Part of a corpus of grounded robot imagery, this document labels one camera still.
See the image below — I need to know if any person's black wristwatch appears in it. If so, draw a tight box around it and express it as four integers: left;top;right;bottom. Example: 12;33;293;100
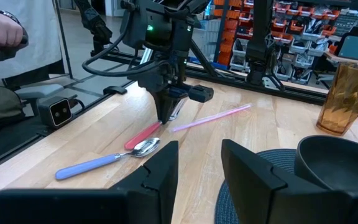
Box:
0;9;22;26

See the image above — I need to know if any pink-handled metal fork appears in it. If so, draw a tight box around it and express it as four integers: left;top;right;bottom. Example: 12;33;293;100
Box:
124;98;188;151

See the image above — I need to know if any black bowl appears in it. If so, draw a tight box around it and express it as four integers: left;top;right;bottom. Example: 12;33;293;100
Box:
293;134;358;194

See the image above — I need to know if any black table-level camera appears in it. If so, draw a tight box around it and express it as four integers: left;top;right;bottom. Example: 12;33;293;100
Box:
37;96;74;130

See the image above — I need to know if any wooden desk with grey legs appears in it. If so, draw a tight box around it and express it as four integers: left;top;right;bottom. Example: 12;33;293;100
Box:
323;50;358;68

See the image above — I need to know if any person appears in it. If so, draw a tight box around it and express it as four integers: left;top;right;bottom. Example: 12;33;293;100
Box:
0;0;65;138

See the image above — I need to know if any grey-blue box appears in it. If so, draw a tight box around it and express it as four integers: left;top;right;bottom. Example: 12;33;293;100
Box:
337;35;358;62

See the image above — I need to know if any lavender-handled metal spoon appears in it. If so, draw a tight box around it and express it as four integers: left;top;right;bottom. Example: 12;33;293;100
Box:
55;137;162;181

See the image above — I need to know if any person's hand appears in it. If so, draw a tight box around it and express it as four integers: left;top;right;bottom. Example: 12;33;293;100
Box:
0;12;25;53

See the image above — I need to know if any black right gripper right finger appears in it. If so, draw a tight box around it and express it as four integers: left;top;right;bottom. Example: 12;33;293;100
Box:
221;139;358;224

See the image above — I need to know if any blue storage bin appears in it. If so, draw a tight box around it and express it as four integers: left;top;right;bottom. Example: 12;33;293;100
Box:
188;55;227;71

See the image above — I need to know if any amber faceted plastic tumbler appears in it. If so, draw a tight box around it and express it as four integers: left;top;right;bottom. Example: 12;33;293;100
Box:
316;62;358;137

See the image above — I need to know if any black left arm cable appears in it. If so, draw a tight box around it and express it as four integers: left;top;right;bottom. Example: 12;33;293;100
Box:
81;17;170;78

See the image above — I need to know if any black table clamp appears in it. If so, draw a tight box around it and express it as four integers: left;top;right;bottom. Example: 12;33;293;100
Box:
102;85;128;96

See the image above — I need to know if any parts bin rack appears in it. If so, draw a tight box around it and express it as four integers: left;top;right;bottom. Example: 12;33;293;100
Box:
211;0;343;82

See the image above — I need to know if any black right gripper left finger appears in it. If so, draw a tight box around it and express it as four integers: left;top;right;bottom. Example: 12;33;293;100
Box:
0;140;180;224

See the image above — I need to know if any dark round woven placemat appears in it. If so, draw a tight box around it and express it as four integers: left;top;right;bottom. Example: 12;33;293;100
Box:
214;148;298;224

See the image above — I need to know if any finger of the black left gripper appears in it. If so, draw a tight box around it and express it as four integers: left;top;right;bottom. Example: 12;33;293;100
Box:
151;91;168;126
165;91;183;123

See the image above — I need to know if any grey stool seat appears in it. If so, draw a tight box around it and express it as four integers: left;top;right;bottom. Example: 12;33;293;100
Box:
14;83;65;101

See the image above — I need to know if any pink plastic straw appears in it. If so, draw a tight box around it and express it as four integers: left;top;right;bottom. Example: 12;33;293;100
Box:
170;103;254;133

